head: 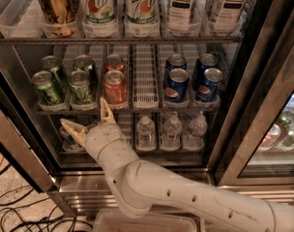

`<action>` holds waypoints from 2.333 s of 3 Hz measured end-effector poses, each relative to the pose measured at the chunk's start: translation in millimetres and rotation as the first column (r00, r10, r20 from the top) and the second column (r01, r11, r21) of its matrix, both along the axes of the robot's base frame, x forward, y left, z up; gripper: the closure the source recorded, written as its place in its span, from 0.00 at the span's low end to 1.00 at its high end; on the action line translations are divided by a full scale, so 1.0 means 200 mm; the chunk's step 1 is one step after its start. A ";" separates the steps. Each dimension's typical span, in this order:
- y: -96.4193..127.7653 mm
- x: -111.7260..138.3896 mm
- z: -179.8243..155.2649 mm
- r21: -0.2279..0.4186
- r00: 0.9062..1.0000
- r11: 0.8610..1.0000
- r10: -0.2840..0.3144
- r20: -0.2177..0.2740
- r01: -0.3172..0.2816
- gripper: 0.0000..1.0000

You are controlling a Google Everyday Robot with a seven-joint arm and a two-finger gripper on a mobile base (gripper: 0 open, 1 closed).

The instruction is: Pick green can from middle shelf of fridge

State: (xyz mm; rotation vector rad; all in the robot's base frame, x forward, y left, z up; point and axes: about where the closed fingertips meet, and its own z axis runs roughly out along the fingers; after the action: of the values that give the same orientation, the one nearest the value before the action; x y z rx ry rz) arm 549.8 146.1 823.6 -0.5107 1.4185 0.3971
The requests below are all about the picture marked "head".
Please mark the water bottle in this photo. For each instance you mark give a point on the water bottle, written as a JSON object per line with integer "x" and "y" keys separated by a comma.
{"x": 171, "y": 134}
{"x": 146, "y": 134}
{"x": 194, "y": 138}

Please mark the orange can back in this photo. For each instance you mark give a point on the orange can back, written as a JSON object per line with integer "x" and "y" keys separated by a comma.
{"x": 114, "y": 62}

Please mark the blue pepsi can back right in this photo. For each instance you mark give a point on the blue pepsi can back right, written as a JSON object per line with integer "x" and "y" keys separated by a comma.
{"x": 204, "y": 62}

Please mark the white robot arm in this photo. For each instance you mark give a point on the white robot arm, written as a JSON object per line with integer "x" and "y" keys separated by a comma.
{"x": 138, "y": 184}

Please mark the blue pepsi can back left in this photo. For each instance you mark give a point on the blue pepsi can back left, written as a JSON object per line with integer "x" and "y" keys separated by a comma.
{"x": 174, "y": 61}

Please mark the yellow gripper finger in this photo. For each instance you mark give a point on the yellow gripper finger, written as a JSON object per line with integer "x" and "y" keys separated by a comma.
{"x": 106, "y": 113}
{"x": 77, "y": 131}

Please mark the steel fridge door left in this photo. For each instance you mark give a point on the steel fridge door left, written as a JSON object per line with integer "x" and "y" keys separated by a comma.
{"x": 15, "y": 148}

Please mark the glass fridge door right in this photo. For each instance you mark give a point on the glass fridge door right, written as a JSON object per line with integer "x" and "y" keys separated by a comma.
{"x": 261, "y": 151}

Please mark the water bottle middle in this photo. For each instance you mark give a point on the water bottle middle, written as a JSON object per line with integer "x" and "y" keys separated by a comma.
{"x": 171, "y": 134}

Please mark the blue pepsi can front right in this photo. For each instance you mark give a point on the blue pepsi can front right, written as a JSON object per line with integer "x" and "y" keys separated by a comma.
{"x": 208, "y": 84}

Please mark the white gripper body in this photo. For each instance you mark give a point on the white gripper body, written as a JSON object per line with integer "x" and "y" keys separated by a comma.
{"x": 101, "y": 135}

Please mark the water bottle right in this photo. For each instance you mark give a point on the water bottle right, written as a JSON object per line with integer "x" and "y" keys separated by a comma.
{"x": 194, "y": 138}

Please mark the blue pepsi can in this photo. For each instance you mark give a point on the blue pepsi can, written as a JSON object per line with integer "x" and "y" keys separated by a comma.
{"x": 204, "y": 62}
{"x": 174, "y": 61}
{"x": 176, "y": 85}
{"x": 208, "y": 84}

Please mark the green can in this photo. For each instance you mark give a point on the green can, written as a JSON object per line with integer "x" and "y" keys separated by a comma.
{"x": 48, "y": 88}
{"x": 85, "y": 63}
{"x": 81, "y": 87}
{"x": 53, "y": 65}

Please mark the clear bin left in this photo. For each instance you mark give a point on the clear bin left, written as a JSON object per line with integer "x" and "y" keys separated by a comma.
{"x": 115, "y": 221}

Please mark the empty white shelf tray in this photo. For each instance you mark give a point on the empty white shelf tray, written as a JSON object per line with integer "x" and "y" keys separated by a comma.
{"x": 145, "y": 87}

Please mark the tea bottle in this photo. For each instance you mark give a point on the tea bottle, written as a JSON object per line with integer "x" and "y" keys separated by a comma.
{"x": 180, "y": 14}
{"x": 224, "y": 15}

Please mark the green can back left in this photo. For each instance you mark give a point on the green can back left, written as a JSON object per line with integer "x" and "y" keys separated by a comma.
{"x": 53, "y": 65}

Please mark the tea bottle right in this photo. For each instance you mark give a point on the tea bottle right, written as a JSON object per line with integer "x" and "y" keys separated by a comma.
{"x": 224, "y": 15}

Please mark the gold tall can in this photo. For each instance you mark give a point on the gold tall can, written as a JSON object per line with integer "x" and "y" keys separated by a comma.
{"x": 60, "y": 14}

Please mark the green can front left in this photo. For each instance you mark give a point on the green can front left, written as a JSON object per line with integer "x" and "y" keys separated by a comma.
{"x": 48, "y": 88}

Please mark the blue silver can left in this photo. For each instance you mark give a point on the blue silver can left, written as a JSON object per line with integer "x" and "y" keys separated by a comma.
{"x": 73, "y": 145}

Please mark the tea bottle left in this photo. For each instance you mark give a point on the tea bottle left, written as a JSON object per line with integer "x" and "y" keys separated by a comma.
{"x": 180, "y": 14}

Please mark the orange can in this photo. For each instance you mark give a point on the orange can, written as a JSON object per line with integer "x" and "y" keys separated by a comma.
{"x": 114, "y": 85}
{"x": 114, "y": 62}

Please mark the empty clear top tray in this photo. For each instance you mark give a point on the empty clear top tray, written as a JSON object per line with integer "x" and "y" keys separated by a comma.
{"x": 21, "y": 19}

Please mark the blue pepsi can front left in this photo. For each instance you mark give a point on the blue pepsi can front left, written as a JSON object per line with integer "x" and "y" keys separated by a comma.
{"x": 176, "y": 85}

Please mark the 7up bottle right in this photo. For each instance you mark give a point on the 7up bottle right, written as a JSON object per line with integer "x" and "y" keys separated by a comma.
{"x": 141, "y": 12}

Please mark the orange can front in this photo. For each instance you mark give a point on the orange can front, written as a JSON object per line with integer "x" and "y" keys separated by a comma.
{"x": 114, "y": 85}

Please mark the water bottle left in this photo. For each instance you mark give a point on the water bottle left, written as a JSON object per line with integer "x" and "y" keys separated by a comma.
{"x": 146, "y": 134}

